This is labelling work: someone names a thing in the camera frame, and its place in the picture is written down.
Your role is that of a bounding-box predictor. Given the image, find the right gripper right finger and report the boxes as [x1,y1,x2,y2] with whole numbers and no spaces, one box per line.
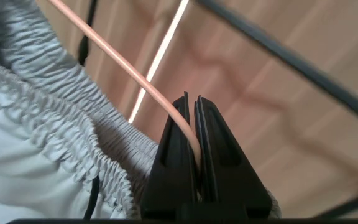
[194,95,272,218]

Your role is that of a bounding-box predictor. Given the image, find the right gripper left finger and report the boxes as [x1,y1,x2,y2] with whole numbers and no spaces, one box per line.
[140,91,199,218]

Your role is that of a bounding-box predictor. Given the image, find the pale grey shorts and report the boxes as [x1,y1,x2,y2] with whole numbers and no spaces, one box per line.
[0,0,282,220]

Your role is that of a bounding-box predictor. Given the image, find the black clothes rack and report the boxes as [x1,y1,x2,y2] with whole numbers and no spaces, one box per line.
[78,0,358,219]

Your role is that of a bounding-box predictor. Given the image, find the pink clothes hanger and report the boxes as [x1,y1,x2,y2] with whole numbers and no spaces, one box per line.
[47,0,202,170]

